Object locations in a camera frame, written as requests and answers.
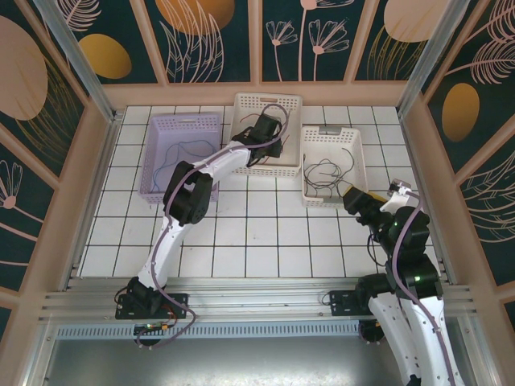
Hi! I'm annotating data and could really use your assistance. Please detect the large white perforated basket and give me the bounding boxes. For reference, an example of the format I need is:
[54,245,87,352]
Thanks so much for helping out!
[224,92,303,178]

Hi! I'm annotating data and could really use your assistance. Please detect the aluminium corner post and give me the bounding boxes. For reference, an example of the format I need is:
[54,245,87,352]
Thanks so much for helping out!
[396,0,470,118]
[33,0,123,125]

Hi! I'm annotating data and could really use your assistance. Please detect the lilac camera cable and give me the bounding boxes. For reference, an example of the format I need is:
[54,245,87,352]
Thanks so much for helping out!
[136,103,292,351]
[360,191,459,386]

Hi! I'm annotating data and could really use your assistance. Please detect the pink flowers wall panel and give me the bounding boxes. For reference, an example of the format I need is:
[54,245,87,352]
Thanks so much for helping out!
[260,0,355,84]

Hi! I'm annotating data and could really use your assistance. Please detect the pink fern leaves wall panel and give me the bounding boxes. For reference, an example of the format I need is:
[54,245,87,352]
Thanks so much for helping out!
[456,146,515,289]

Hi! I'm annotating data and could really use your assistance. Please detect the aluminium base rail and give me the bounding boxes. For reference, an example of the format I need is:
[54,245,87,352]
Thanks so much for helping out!
[39,276,478,325]

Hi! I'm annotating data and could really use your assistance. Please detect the orange oval feather wall panel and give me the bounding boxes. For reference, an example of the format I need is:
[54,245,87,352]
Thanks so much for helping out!
[422,0,515,176]

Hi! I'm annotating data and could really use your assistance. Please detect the small white basket grey handles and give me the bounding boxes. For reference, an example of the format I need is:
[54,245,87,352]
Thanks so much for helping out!
[300,125,370,210]

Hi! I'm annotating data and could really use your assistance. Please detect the grey metal sheet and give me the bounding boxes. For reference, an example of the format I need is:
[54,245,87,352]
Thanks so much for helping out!
[23,321,496,386]

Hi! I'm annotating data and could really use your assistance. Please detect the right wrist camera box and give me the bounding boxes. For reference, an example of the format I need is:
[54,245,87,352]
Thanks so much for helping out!
[380,179,412,213]

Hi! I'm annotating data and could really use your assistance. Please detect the purple perforated plastic basket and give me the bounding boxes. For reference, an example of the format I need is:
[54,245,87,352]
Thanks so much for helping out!
[138,112,222,205]

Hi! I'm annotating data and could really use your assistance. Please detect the aluminium side rail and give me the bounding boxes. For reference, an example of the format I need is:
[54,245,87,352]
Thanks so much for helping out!
[396,112,458,285]
[64,114,122,293]

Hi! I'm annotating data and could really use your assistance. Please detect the single pink flower wall panel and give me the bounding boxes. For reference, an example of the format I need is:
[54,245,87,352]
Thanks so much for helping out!
[0,120,57,290]

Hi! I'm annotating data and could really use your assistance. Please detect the beige circle gold lines panel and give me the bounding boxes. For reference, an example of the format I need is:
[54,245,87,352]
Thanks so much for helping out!
[0,0,90,180]
[352,0,442,83]

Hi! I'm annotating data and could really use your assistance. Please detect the orange circle leaves wall panel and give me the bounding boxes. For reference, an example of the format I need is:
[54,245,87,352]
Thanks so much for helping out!
[142,0,258,84]

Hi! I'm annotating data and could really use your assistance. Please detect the grey slotted cable duct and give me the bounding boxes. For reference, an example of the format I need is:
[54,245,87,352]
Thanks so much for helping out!
[55,323,365,339]

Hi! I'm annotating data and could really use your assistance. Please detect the small circuit board with wires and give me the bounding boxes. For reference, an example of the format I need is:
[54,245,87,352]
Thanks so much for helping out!
[134,319,184,337]

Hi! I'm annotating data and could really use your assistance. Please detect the blue cable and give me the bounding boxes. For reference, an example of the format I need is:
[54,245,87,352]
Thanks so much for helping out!
[152,143,182,194]

